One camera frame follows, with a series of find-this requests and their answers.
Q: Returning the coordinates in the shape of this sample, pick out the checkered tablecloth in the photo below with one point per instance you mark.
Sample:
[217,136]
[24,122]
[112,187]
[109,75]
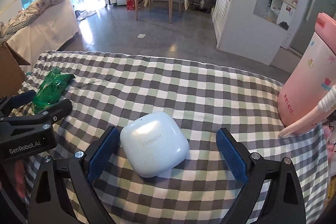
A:
[115,89]

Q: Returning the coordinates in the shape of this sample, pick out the patterned quilt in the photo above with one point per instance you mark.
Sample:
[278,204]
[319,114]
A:
[25,17]

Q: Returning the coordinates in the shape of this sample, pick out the white louvered wardrobe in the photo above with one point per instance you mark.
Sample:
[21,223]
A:
[248,35]

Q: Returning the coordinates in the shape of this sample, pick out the red gift bag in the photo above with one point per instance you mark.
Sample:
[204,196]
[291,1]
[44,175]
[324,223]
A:
[130,4]

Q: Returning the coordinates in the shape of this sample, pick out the person's left hand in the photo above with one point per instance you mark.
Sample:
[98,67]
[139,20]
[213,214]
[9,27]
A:
[15,172]

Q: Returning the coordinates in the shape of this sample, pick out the bed with white sheet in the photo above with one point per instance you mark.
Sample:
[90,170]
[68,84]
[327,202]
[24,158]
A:
[48,32]

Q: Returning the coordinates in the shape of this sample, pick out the green snack packet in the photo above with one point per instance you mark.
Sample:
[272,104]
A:
[51,89]

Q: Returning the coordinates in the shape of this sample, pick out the pink water bottle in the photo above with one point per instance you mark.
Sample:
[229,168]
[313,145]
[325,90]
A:
[308,96]

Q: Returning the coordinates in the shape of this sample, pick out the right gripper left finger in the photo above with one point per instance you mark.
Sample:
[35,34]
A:
[50,203]

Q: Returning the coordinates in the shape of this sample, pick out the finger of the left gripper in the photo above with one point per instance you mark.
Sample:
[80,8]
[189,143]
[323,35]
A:
[9,103]
[50,112]

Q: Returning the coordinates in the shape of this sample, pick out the brown cardboard box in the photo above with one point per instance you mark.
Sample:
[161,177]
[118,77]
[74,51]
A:
[11,74]

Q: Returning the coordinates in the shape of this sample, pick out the white earbuds case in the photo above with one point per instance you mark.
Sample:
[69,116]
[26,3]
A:
[154,144]

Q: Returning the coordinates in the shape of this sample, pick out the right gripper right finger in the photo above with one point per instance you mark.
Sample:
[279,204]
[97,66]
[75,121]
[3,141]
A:
[284,200]

